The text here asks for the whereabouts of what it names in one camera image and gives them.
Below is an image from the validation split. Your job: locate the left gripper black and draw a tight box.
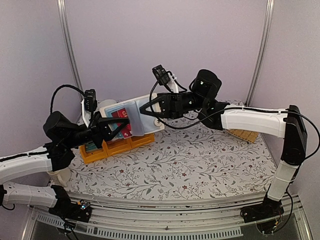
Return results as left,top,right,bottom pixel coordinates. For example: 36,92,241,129
63,110,130,149

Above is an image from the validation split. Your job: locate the front aluminium rail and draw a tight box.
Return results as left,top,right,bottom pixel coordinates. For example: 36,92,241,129
21,192,313,240

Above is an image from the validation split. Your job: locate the aluminium frame post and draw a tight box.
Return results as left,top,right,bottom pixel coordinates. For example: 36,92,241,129
245,0,275,106
56,0,83,91

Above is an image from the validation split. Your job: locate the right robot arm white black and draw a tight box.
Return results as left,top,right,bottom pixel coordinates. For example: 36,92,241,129
139,69,308,218

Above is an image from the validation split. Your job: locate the white ceramic bowl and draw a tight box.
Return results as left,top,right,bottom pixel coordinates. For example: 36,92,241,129
98,99,117,108

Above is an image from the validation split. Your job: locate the green card stack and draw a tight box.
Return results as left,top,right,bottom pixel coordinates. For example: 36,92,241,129
84,142,101,153

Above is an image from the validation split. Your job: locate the beige card holder wallet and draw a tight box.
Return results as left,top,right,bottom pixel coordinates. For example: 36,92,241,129
98,96,165,141

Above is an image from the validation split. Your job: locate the left aluminium frame post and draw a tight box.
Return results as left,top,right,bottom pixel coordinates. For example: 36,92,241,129
56,0,83,91

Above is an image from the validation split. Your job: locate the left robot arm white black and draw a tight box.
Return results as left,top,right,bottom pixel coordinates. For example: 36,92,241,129
0,111,130,217

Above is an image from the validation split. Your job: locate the yellow left storage bin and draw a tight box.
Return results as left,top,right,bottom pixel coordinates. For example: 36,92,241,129
79,141,108,164

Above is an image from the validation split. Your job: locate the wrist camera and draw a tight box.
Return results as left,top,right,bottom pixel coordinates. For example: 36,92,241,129
152,64,179,93
81,89,98,127

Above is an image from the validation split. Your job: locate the yellow middle storage bin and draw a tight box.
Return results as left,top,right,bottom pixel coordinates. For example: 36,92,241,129
102,139,132,157

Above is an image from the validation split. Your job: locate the black cable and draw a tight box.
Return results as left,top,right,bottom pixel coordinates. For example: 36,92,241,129
148,82,320,161
49,84,86,116

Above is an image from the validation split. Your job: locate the right black cable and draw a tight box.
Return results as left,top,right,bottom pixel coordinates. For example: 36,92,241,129
148,82,320,161

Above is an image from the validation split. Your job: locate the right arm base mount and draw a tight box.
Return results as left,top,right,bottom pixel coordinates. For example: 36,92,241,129
240,198,284,223

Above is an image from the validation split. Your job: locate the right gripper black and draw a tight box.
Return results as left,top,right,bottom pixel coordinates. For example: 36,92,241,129
139,90,208,118

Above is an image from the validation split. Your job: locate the woven bamboo tray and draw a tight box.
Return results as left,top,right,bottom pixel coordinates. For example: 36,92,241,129
227,129,259,143

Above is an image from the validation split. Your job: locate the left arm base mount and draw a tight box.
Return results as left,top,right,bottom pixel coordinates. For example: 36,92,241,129
48,199,92,223

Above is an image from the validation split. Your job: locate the right aluminium frame post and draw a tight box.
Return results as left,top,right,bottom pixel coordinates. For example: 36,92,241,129
245,0,275,106

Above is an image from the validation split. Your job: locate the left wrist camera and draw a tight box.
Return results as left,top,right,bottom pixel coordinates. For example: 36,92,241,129
81,89,98,127

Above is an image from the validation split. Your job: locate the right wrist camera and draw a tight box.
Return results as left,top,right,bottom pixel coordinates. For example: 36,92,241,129
152,64,179,93

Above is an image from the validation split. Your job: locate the left black cable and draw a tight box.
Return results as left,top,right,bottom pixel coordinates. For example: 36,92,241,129
49,84,86,116

